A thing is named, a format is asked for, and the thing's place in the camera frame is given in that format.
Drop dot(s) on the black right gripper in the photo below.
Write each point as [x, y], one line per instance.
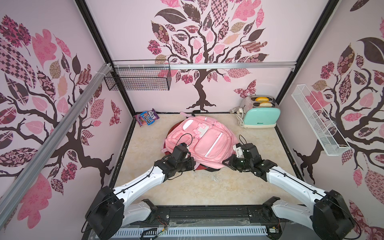
[231, 162]

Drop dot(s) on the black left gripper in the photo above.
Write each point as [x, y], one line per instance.
[190, 164]

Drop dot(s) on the red backpack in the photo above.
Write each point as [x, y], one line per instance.
[198, 166]

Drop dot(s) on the pink backpack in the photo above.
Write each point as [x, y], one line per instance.
[209, 141]

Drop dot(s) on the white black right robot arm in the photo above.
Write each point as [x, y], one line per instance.
[326, 213]

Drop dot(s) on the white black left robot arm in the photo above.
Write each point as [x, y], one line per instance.
[113, 208]

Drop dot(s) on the mint green toaster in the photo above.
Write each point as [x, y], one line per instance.
[260, 112]

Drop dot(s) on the purple Skittles candy bag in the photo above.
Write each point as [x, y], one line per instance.
[153, 114]

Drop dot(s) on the pink red candy bag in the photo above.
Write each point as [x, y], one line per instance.
[139, 120]

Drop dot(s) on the blue M&M's candy bag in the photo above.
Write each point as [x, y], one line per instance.
[146, 117]

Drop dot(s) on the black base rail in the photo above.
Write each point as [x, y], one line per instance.
[254, 214]

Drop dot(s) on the white slotted cable duct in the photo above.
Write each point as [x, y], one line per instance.
[193, 232]

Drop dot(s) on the white wire shelf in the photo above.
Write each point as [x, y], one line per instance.
[324, 128]

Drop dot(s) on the black wire basket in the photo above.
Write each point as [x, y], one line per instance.
[139, 75]

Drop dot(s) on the aluminium rail back wall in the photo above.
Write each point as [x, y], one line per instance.
[201, 66]

